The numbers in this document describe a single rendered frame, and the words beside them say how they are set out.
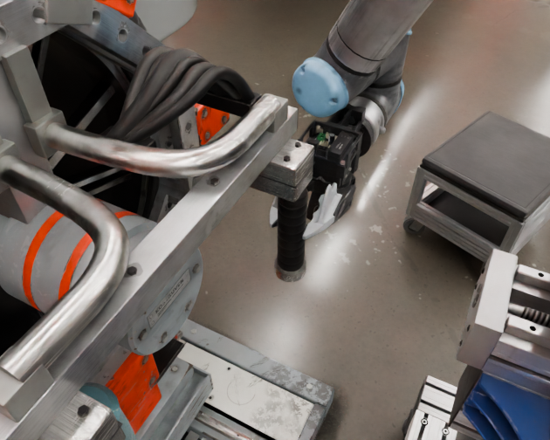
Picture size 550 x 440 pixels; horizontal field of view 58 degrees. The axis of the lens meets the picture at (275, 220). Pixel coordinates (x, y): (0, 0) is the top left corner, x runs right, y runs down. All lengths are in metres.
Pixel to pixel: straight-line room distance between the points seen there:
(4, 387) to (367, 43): 0.48
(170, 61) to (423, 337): 1.22
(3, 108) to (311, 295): 1.23
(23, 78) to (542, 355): 0.62
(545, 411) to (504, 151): 1.10
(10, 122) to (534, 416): 0.67
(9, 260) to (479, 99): 2.34
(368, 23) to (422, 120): 1.83
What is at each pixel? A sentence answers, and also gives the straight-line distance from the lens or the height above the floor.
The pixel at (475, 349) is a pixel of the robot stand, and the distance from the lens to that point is 0.70.
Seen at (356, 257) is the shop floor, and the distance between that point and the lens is 1.71.
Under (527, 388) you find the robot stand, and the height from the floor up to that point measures 0.69.
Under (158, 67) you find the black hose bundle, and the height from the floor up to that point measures 1.04.
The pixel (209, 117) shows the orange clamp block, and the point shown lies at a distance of 0.78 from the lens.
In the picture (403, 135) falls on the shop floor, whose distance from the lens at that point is 2.28.
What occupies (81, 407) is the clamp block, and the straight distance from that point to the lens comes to 0.39.
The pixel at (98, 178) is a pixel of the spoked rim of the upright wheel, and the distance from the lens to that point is 0.78.
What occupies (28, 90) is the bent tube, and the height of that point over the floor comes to 1.05.
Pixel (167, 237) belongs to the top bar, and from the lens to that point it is 0.42.
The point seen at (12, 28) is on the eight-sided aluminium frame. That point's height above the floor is 1.10.
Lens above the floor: 1.28
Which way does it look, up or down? 45 degrees down
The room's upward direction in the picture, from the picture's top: straight up
